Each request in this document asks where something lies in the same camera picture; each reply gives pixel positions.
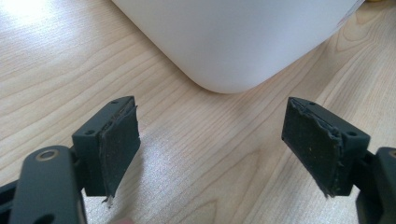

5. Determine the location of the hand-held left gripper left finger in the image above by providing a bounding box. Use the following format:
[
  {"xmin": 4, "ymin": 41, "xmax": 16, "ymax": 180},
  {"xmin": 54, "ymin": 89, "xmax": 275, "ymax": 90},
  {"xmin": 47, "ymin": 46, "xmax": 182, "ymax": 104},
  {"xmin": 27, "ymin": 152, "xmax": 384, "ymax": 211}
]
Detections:
[{"xmin": 71, "ymin": 95, "xmax": 142, "ymax": 209}]

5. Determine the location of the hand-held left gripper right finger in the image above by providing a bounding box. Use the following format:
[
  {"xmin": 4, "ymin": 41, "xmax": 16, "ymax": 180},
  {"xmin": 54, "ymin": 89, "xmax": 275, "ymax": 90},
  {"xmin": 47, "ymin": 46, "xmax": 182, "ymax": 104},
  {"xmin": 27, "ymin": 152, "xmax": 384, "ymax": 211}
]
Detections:
[{"xmin": 281, "ymin": 96, "xmax": 372, "ymax": 199}]

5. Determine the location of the white plastic container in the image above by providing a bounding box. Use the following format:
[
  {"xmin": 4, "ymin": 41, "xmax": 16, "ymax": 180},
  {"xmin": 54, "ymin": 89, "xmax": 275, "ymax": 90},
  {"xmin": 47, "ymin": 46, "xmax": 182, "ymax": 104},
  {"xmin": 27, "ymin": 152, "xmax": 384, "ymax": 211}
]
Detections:
[{"xmin": 110, "ymin": 0, "xmax": 366, "ymax": 94}]

